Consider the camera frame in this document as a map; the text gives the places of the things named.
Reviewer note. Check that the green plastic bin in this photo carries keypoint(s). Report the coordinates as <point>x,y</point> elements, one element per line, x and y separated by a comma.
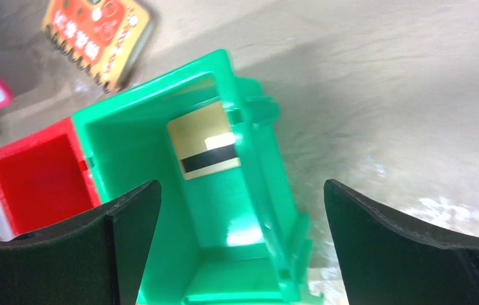
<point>232,237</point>

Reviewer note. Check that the gold credit card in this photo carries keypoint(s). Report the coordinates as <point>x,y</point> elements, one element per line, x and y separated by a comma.
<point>203,141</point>

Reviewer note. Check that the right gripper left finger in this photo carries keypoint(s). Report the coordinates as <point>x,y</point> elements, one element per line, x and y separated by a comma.
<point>96,257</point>

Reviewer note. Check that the orange spiral notebook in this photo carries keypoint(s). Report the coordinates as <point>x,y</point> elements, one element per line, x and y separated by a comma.
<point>102,38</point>

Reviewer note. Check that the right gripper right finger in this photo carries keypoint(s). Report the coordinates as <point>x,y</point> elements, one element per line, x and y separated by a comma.
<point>389,257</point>

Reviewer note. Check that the red plastic bin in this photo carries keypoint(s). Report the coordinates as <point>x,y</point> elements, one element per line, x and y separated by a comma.
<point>44,179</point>

